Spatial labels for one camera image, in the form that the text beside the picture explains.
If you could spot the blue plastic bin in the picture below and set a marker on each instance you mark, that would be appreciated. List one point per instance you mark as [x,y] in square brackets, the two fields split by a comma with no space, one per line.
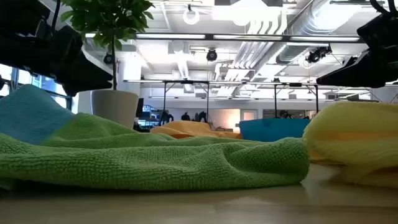
[273,130]

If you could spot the person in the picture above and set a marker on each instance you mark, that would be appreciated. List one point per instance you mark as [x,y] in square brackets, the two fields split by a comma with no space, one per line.
[185,117]

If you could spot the black ceiling camera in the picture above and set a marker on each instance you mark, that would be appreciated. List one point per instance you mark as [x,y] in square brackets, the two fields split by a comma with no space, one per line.
[211,55]
[317,54]
[108,58]

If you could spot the dark green microfiber towel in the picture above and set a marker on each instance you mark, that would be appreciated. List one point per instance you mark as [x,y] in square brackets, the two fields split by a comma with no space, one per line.
[155,165]

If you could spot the yellow microfiber towel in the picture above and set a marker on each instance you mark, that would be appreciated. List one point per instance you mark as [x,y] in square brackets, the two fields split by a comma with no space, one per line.
[354,140]

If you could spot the office window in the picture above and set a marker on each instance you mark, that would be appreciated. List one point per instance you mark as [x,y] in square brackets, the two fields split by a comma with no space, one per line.
[46,84]

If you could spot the long ceiling light bar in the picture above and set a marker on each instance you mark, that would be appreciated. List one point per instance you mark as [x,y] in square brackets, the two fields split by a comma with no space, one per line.
[248,37]

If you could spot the teal microfiber towel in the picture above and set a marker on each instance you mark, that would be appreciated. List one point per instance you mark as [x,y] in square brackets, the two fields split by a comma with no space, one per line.
[28,115]

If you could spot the white plant pot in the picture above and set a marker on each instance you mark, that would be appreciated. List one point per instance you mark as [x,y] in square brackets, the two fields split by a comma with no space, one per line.
[115,107]

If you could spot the silver ventilation duct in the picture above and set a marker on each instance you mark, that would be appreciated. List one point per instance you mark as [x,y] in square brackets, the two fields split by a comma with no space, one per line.
[298,31]

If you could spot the orange microfiber towel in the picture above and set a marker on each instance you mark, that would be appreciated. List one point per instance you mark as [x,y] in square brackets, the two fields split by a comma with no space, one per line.
[192,128]

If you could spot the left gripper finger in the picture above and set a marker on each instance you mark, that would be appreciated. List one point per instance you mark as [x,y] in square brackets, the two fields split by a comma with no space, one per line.
[90,73]
[84,88]

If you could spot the background black robot arm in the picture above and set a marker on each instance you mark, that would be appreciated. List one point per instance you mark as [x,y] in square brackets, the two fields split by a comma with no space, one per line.
[164,117]
[202,116]

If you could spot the green leafy plant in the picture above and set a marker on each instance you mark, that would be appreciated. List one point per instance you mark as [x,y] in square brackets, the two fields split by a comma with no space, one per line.
[109,21]

